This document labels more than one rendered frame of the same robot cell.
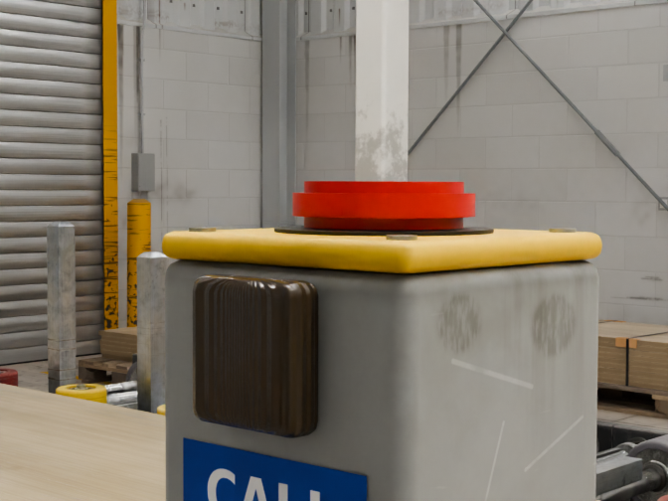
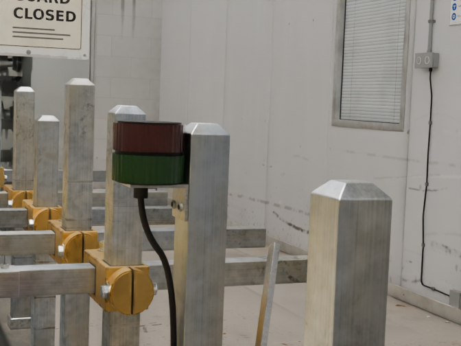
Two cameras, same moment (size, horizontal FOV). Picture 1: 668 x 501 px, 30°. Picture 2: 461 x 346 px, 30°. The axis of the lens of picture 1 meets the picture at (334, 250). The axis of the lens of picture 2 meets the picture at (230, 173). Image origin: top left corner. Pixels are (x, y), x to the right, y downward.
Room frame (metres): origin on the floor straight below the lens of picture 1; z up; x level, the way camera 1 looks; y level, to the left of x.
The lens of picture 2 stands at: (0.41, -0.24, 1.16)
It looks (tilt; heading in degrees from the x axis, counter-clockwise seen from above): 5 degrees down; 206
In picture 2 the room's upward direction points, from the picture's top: 2 degrees clockwise
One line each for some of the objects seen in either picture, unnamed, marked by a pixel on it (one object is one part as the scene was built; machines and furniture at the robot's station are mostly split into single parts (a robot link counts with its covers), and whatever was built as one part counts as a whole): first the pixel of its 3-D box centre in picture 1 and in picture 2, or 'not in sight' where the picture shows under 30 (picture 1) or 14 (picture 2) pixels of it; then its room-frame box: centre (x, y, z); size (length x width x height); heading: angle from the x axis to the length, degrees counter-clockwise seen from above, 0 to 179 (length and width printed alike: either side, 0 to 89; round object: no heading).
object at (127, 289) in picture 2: not in sight; (116, 279); (-0.42, -0.77, 0.95); 0.14 x 0.06 x 0.05; 48
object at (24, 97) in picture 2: not in sight; (22, 211); (-0.91, -1.31, 0.93); 0.04 x 0.04 x 0.48; 48
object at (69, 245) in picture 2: not in sight; (73, 243); (-0.59, -0.96, 0.95); 0.14 x 0.06 x 0.05; 48
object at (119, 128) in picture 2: not in sight; (149, 136); (-0.20, -0.60, 1.13); 0.06 x 0.06 x 0.02
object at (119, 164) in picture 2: not in sight; (148, 167); (-0.20, -0.60, 1.10); 0.06 x 0.06 x 0.02
